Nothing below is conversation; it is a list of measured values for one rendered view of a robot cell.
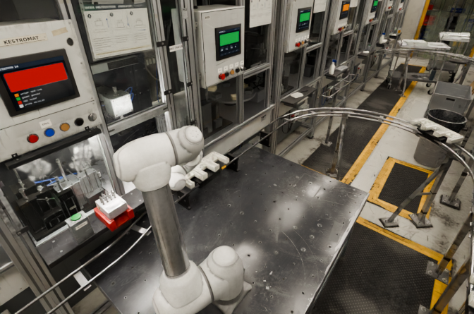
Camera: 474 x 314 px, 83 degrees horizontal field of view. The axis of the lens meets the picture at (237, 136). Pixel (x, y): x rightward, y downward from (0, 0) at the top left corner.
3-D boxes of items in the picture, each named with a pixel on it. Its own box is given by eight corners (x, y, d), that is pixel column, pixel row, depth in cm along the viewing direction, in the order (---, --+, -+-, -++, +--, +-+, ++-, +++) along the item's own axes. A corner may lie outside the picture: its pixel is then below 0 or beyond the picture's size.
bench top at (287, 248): (232, 452, 87) (232, 449, 85) (80, 264, 144) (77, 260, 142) (368, 197, 188) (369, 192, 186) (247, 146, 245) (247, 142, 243)
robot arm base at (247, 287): (257, 281, 132) (258, 274, 129) (228, 319, 117) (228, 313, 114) (229, 260, 142) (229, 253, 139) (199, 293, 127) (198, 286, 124)
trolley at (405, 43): (386, 89, 543) (400, 40, 494) (384, 81, 588) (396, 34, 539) (436, 95, 516) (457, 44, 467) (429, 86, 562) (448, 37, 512)
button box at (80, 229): (78, 243, 124) (70, 226, 118) (70, 235, 128) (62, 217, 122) (95, 233, 129) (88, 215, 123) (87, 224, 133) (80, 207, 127)
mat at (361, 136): (346, 190, 288) (347, 189, 287) (297, 169, 319) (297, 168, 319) (427, 67, 681) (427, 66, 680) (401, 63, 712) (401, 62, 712)
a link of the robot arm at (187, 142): (192, 132, 114) (161, 141, 108) (202, 113, 98) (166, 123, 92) (203, 160, 111) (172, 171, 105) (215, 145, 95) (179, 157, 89)
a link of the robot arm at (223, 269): (250, 289, 123) (251, 259, 112) (215, 312, 115) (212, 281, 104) (232, 262, 135) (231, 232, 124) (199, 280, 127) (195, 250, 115)
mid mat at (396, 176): (426, 227, 245) (427, 226, 244) (364, 200, 275) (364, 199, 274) (439, 173, 312) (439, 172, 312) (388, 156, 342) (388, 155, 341)
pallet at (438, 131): (408, 128, 242) (411, 118, 237) (419, 126, 246) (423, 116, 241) (446, 149, 212) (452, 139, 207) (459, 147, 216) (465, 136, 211)
